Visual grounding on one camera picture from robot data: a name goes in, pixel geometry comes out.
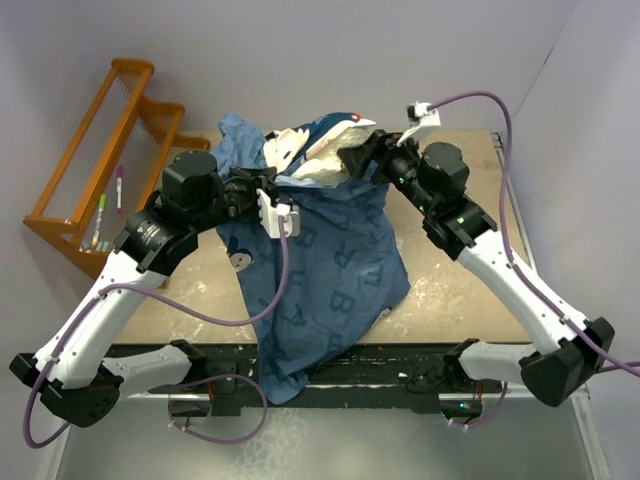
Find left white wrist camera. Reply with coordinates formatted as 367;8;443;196
256;188;301;239

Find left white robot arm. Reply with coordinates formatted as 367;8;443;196
10;151;299;428

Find green marker pen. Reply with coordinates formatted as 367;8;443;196
91;193;107;250

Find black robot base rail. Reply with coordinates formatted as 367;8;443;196
102;341;506;416

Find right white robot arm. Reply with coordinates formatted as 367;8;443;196
337;128;615;407

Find pink marker pen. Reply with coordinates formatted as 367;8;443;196
116;165;124;213

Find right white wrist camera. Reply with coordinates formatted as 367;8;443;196
396;101;441;146

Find blue cartoon print pillowcase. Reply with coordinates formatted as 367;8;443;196
212;113;410;405

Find orange wooden rack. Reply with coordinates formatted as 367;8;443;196
23;58;210;279

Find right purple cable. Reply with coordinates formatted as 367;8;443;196
424;90;640;377

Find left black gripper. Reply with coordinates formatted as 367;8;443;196
189;165;277;233

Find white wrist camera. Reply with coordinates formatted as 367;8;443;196
396;101;441;146
256;188;301;239

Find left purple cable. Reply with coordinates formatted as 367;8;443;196
22;217;291;449

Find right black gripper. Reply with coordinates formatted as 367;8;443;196
338;127;437;215

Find white quilted pillow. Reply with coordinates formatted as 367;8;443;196
262;112;376;189

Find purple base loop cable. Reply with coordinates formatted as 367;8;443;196
167;373;269;445

